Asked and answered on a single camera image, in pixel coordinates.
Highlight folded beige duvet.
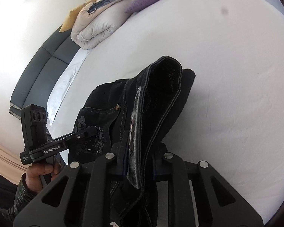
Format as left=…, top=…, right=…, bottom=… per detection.
left=70, top=0, right=133, bottom=50

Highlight black jacket sleeve left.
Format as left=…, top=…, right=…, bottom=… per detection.
left=0, top=174, right=37, bottom=226

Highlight dark grey headboard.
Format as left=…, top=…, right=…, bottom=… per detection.
left=9, top=29, right=79, bottom=119

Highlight person left hand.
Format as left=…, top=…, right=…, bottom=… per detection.
left=25, top=161, right=62, bottom=194

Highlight black denim pants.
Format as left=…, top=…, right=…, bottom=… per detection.
left=68, top=56, right=195, bottom=226

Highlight folded blue grey cloth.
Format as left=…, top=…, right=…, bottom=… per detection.
left=87, top=0, right=123, bottom=14

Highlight yellow pillow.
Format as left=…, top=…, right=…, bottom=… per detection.
left=59, top=0, right=97, bottom=33

